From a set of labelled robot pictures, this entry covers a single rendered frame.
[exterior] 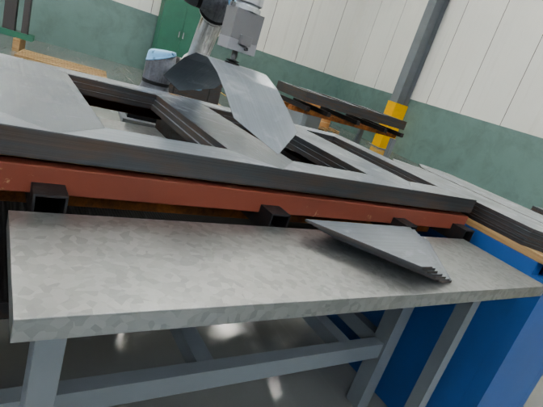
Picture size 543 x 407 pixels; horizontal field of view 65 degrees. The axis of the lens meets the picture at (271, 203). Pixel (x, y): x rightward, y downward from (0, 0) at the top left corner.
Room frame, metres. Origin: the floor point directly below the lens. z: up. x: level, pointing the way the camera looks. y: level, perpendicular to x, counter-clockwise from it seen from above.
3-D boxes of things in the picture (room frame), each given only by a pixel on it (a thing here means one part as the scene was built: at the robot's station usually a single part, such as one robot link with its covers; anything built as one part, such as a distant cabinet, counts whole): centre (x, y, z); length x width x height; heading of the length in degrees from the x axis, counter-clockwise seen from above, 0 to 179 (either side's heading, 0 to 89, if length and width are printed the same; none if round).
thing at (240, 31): (1.20, 0.22, 1.12); 0.10 x 0.09 x 0.16; 39
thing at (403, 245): (0.91, -0.31, 0.77); 0.45 x 0.20 x 0.04; 127
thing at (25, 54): (6.44, 3.62, 0.07); 1.20 x 0.80 x 0.14; 117
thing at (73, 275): (0.82, -0.19, 0.74); 1.20 x 0.26 x 0.03; 127
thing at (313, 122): (7.00, 0.03, 0.29); 0.62 x 0.43 x 0.57; 47
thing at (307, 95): (5.56, -0.46, 0.46); 1.66 x 0.84 x 0.91; 122
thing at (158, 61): (1.87, 0.64, 0.92); 0.13 x 0.12 x 0.14; 113
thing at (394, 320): (1.36, -0.54, 0.34); 0.06 x 0.06 x 0.68; 37
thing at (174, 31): (10.52, 3.32, 0.98); 1.00 x 0.49 x 1.95; 120
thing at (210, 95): (7.47, 2.03, 0.28); 1.20 x 0.80 x 0.57; 122
